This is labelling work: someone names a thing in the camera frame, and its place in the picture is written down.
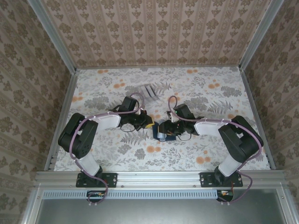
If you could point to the dark blue leather card holder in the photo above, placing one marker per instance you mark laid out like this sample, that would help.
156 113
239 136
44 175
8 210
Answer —
168 138

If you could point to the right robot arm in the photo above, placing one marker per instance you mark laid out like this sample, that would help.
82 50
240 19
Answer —
208 128

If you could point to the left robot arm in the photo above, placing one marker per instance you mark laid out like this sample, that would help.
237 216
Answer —
107 121

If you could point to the small black electronics board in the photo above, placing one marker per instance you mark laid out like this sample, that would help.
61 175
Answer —
95 197
225 196

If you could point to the grey metal sheet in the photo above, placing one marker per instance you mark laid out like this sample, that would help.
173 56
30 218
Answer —
158 212

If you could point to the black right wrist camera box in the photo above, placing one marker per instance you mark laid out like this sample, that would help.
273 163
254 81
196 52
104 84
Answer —
183 112

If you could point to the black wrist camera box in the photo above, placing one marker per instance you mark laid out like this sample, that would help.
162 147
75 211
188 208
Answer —
130 104
183 112

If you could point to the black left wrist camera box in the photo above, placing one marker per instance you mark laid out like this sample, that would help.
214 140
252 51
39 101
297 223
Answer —
130 104

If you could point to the aluminium cross rail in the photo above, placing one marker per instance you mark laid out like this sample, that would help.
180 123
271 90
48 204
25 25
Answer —
158 178

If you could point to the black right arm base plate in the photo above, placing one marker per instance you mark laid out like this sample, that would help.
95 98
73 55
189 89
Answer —
206 180

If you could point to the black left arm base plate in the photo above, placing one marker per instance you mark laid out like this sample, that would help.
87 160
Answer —
109 179

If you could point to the aluminium side rail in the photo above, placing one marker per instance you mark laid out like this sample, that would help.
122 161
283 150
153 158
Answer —
66 105
253 105

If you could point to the aluminium frame post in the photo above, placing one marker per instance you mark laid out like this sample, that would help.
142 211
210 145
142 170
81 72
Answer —
259 35
55 37

